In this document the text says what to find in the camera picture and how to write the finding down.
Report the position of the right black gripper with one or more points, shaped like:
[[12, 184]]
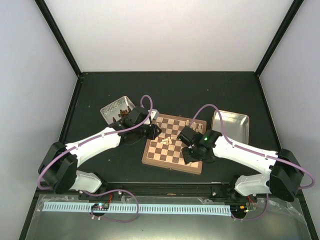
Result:
[[187, 158]]

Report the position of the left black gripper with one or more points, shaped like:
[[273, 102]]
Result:
[[154, 133]]

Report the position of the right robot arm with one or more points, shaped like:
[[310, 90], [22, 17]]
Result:
[[278, 173]]

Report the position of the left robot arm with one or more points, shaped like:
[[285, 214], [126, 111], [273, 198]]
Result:
[[59, 168]]

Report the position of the pile of light chess pieces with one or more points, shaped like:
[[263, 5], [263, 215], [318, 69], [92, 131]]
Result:
[[171, 128]]

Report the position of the wooden chess board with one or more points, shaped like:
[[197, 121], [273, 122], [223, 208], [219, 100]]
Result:
[[169, 156]]

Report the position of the pile of dark chess pieces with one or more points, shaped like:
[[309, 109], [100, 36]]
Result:
[[123, 113]]

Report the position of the small circuit board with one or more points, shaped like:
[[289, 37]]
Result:
[[100, 207]]

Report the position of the pink embossed tin box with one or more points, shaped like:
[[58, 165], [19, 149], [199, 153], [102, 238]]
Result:
[[112, 110]]

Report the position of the yellow tin box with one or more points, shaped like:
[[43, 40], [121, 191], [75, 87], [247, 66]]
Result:
[[236, 125]]

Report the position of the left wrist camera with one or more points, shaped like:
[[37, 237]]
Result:
[[153, 116]]

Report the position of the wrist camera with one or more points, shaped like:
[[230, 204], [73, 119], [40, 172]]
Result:
[[188, 136], [153, 116]]

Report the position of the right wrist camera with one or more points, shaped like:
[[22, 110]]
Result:
[[188, 136]]

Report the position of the light blue slotted cable duct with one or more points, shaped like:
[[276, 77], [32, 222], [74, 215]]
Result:
[[130, 208]]

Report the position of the black frame post left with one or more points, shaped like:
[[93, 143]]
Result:
[[46, 13]]

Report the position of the black frame post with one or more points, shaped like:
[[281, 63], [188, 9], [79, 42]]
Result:
[[46, 13], [283, 27]]

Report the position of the black frame post right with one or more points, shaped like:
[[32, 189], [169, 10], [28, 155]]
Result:
[[283, 27]]

